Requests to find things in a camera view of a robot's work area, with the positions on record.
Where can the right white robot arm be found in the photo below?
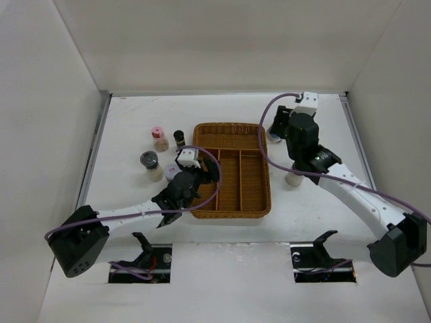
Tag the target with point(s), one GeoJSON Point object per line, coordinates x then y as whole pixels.
{"type": "Point", "coordinates": [401, 237]}

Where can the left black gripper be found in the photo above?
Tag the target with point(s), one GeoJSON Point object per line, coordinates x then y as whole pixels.
{"type": "Point", "coordinates": [209, 175]}

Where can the white black top grinder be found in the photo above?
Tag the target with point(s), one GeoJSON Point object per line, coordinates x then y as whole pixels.
{"type": "Point", "coordinates": [294, 178]}

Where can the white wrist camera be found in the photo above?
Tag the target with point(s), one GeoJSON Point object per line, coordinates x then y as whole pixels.
{"type": "Point", "coordinates": [188, 158]}
{"type": "Point", "coordinates": [307, 103]}

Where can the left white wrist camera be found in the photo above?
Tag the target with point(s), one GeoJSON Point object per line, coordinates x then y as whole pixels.
{"type": "Point", "coordinates": [188, 158]}

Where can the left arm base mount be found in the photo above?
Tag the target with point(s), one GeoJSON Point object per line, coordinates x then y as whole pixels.
{"type": "Point", "coordinates": [151, 266]}

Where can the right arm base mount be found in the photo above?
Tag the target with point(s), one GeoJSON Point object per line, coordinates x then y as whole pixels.
{"type": "Point", "coordinates": [312, 263]}

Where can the silver cap blue label shaker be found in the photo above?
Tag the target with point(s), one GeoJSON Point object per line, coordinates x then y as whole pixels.
{"type": "Point", "coordinates": [273, 135]}

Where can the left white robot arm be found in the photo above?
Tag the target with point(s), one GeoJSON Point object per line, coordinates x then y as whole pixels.
{"type": "Point", "coordinates": [78, 243]}

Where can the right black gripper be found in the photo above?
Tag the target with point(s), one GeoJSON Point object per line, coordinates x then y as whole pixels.
{"type": "Point", "coordinates": [283, 116]}

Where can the brown wicker divided tray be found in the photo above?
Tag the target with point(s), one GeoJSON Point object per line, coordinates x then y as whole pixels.
{"type": "Point", "coordinates": [245, 191]}

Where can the small red label white jar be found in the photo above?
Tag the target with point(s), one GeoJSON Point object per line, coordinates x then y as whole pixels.
{"type": "Point", "coordinates": [170, 171]}

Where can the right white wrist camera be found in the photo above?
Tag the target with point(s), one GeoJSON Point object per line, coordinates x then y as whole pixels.
{"type": "Point", "coordinates": [307, 103]}

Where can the black lid salt grinder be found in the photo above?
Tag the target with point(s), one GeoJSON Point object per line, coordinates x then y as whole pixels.
{"type": "Point", "coordinates": [150, 161]}

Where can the black cap pepper bottle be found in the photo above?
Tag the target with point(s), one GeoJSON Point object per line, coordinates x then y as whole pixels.
{"type": "Point", "coordinates": [179, 138]}

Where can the pink cap spice jar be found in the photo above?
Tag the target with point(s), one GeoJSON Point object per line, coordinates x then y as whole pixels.
{"type": "Point", "coordinates": [160, 141]}

